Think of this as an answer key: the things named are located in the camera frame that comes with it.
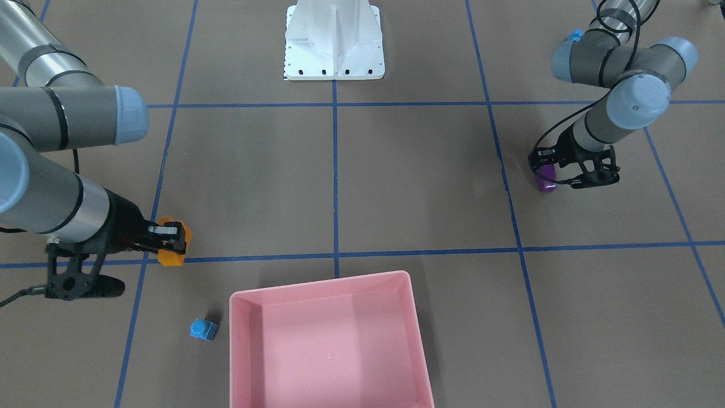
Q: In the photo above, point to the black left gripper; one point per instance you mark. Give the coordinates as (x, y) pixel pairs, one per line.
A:
(567, 149)

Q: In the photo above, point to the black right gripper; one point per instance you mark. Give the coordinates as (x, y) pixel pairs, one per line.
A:
(123, 225)

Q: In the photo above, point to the orange block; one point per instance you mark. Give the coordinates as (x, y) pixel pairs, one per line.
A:
(170, 257)

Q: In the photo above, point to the purple block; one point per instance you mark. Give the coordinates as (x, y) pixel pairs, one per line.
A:
(545, 178)

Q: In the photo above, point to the small blue block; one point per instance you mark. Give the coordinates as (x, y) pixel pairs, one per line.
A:
(203, 329)

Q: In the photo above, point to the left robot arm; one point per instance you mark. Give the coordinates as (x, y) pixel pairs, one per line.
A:
(639, 82)

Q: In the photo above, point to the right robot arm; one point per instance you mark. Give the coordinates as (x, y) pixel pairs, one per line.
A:
(63, 106)

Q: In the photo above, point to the pink plastic box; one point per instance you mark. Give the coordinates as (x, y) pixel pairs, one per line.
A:
(344, 342)

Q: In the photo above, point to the long blue block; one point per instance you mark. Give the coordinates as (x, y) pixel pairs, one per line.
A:
(575, 35)

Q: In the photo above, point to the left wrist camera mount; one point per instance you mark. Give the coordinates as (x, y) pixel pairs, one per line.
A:
(606, 173)

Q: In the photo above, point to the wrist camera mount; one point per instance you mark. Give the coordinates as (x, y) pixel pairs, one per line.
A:
(606, 173)
(73, 271)

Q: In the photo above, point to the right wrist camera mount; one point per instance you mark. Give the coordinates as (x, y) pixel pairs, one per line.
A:
(73, 271)

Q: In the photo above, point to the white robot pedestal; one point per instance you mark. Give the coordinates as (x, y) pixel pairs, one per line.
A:
(333, 40)

